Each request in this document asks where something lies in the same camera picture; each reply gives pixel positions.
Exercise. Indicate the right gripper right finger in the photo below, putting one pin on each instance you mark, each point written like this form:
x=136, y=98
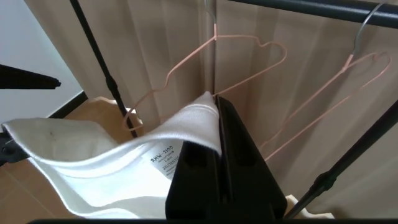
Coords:
x=248, y=180

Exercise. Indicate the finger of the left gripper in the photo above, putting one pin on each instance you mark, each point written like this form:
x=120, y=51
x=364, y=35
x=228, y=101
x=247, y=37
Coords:
x=25, y=79
x=9, y=152

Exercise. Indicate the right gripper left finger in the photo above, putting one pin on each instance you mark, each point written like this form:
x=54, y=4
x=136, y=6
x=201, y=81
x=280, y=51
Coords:
x=192, y=186

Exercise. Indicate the white garment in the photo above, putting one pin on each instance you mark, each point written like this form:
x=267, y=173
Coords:
x=102, y=174

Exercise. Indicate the pink clothes hanger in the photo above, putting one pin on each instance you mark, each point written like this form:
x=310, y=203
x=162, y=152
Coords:
x=355, y=40
x=191, y=55

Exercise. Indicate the black clothes rack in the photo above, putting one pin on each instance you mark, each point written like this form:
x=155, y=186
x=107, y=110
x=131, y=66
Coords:
x=311, y=9

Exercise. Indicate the beige curtain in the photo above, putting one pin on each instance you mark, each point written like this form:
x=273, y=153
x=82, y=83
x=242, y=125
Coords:
x=155, y=37

